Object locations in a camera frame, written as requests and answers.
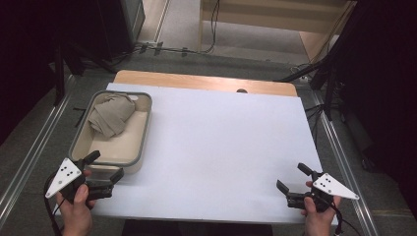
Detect beige basket with grey rim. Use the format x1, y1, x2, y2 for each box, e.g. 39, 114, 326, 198
68, 89, 153, 175

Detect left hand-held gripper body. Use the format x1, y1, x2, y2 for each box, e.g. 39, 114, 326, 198
44, 157, 114, 203

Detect left hand-held gripper cable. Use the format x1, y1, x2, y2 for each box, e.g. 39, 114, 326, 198
43, 172, 64, 236

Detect hand-held gripper cable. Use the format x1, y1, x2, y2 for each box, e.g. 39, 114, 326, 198
43, 172, 64, 236
329, 202, 362, 236

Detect thin black floor cables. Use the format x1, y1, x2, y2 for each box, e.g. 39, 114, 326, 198
304, 102, 329, 140

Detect beige pants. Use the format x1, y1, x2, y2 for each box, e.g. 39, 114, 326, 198
88, 92, 137, 139

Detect white table mat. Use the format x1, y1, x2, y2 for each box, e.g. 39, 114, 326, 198
53, 82, 338, 226

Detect black metal stand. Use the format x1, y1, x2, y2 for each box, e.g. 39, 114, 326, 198
53, 41, 116, 106
276, 0, 362, 122

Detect dark curtain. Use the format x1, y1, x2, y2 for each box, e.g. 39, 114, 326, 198
0, 0, 101, 146
337, 0, 417, 217

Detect metal floor rail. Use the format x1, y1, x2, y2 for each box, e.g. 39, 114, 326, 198
307, 88, 382, 236
0, 75, 79, 228

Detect person's right hand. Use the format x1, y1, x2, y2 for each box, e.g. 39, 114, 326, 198
300, 195, 342, 236

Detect black floor cables with plugs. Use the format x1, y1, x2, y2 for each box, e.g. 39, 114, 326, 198
111, 40, 202, 65

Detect black hanging cable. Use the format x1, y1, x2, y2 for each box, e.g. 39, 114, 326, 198
200, 0, 221, 55

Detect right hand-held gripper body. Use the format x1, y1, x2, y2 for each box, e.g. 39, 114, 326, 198
285, 172, 360, 213

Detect person's left hand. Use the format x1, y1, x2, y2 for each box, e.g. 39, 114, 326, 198
55, 183, 96, 236

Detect right hand-held gripper cable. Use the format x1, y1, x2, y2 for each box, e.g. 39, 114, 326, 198
329, 202, 362, 236

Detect dark grey cabinet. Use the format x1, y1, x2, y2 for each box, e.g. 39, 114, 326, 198
97, 0, 147, 62

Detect light wooden furniture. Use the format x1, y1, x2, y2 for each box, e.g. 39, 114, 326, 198
198, 0, 358, 64

